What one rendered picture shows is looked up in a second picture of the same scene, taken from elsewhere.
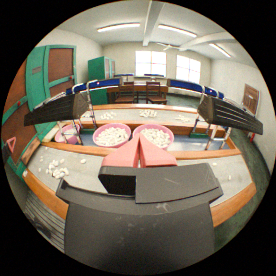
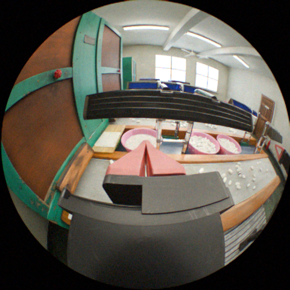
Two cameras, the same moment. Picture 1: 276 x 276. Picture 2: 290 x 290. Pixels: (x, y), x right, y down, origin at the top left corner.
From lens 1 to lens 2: 60 cm
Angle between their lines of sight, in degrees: 1
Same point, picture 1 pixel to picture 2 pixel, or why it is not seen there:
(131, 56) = (150, 60)
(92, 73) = not seen: hidden behind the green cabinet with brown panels
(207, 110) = (270, 133)
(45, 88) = (97, 71)
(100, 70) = (126, 71)
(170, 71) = (189, 77)
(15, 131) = (40, 131)
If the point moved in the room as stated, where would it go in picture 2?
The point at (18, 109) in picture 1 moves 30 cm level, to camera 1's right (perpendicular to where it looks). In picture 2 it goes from (52, 87) to (124, 63)
